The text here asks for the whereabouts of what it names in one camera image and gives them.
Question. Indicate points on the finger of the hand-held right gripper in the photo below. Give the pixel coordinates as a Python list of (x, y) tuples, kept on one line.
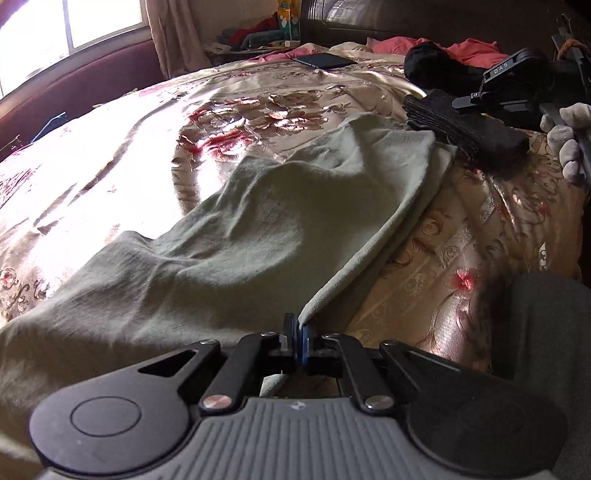
[(468, 100)]

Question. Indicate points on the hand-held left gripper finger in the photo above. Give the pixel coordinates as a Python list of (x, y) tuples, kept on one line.
[(303, 346), (292, 344)]

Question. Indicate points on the grey-green pants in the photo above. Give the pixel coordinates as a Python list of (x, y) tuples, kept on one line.
[(231, 230)]

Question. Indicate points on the person's right hand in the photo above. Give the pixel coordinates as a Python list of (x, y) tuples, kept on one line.
[(564, 138)]

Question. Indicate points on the folded black cloth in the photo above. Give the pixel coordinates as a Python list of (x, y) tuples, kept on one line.
[(485, 134)]

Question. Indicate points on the pink cloth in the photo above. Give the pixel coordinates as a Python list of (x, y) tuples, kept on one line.
[(466, 50)]

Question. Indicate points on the rolled black cloth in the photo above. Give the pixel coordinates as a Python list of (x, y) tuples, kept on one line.
[(431, 62)]

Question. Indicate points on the dark brown headboard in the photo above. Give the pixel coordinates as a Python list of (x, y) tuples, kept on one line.
[(392, 18)]

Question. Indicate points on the dark tablet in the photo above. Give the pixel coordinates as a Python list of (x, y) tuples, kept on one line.
[(323, 60)]

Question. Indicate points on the pink floral bedsheet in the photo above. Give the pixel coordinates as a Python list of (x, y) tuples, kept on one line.
[(277, 55)]

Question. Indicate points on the yellow carton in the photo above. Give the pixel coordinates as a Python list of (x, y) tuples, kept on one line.
[(287, 21)]

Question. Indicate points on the pile of colourful clothes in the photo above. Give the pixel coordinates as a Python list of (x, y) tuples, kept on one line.
[(249, 36)]

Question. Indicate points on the person's dark clothing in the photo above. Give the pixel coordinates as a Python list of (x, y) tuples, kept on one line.
[(540, 332)]

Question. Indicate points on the cluttered nightstand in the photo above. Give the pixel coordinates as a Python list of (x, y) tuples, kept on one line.
[(231, 54)]

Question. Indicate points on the floral satin bedspread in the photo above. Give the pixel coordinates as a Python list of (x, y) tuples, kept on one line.
[(138, 138)]

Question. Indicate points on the beige curtain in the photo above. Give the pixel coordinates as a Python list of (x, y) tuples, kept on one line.
[(178, 32)]

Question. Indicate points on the window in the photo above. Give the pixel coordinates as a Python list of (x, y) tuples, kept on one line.
[(69, 27)]

